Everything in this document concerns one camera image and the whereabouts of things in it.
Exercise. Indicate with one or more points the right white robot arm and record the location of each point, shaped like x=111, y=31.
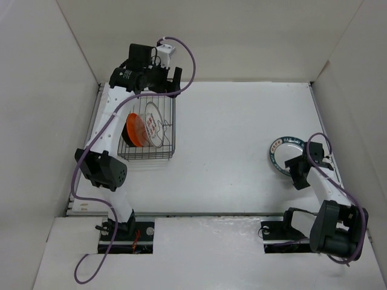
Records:
x=340, y=225

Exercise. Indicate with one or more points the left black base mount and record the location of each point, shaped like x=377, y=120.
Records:
x=140, y=240

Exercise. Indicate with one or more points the orange plate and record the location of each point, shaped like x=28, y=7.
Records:
x=136, y=128

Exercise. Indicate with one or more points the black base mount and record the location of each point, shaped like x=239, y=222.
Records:
x=279, y=238
x=140, y=240

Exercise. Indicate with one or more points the black plate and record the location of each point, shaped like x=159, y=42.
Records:
x=126, y=137

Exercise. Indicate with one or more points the clear glass plate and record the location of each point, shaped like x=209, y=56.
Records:
x=145, y=140

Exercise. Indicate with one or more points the white plate red characters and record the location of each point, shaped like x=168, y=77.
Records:
x=154, y=125

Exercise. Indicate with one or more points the white plate green rim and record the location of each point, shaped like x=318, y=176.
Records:
x=283, y=149

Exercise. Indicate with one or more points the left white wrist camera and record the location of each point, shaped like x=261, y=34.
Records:
x=165, y=52

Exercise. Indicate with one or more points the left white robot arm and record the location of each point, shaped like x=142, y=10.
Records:
x=98, y=162

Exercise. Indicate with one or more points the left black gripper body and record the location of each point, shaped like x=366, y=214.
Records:
x=157, y=77

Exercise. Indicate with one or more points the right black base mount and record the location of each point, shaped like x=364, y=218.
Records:
x=279, y=238

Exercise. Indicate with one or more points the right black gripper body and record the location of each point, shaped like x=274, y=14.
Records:
x=297, y=177

